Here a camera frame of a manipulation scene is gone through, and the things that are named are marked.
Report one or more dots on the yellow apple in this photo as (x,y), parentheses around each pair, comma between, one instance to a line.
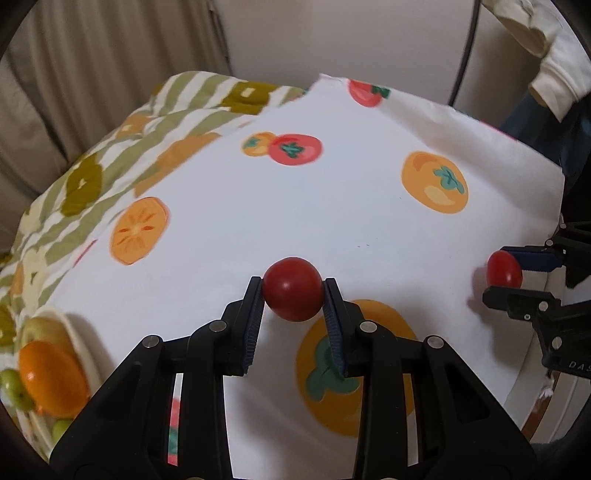
(41,330)

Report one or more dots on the red cherry tomato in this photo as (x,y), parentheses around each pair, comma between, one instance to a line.
(292,288)
(503,270)

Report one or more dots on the dark blue cloth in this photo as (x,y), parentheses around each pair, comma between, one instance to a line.
(540,129)

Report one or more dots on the beige curtain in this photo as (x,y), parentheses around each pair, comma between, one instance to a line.
(92,55)

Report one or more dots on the striped floral blanket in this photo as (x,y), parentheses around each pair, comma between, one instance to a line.
(92,175)

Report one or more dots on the white hanging garment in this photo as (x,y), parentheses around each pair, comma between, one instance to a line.
(549,60)

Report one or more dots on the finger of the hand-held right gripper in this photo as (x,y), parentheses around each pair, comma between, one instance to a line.
(512,297)
(535,259)

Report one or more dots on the cream plate with duck print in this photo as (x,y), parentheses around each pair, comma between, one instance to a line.
(87,341)

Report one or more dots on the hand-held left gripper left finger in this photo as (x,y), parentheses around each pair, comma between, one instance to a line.
(251,323)

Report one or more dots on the small green apple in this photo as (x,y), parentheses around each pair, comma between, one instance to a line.
(61,429)
(11,386)

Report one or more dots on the large orange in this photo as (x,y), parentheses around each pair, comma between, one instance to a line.
(53,381)

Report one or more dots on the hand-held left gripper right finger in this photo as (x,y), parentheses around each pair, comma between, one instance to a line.
(333,327)

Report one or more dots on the white fruit print tablecloth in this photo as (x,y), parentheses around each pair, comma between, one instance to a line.
(351,207)

